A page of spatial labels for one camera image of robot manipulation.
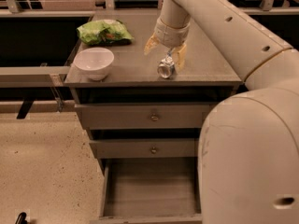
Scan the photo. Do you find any top drawer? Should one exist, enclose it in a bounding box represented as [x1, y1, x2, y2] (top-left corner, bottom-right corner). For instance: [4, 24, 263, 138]
[75, 103, 213, 130]

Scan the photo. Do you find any redbull can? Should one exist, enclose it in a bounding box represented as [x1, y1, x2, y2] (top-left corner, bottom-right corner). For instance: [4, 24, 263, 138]
[157, 49, 175, 79]

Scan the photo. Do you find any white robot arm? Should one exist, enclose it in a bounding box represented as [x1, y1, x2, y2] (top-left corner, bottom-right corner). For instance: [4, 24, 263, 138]
[146, 0, 299, 224]

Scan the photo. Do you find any white bowl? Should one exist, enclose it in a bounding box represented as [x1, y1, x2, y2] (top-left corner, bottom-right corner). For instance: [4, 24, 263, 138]
[73, 48, 114, 81]

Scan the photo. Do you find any black object at floor corner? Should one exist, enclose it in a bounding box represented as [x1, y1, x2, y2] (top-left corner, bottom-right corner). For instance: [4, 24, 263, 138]
[15, 212, 28, 224]

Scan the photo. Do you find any green chip bag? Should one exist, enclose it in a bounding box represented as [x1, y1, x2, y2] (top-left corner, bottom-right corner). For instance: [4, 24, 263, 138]
[77, 20, 134, 46]

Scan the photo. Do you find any open bottom drawer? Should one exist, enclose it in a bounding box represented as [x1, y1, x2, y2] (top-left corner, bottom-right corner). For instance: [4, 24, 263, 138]
[90, 157, 202, 224]

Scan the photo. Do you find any grey drawer cabinet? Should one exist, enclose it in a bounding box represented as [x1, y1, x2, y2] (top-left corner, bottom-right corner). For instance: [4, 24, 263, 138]
[64, 9, 243, 224]

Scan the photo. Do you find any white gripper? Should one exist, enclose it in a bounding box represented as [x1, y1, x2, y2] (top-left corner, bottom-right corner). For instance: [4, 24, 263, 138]
[144, 19, 190, 72]

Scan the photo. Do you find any middle drawer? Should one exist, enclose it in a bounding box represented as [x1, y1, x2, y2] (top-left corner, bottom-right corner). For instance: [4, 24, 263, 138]
[90, 138, 198, 159]

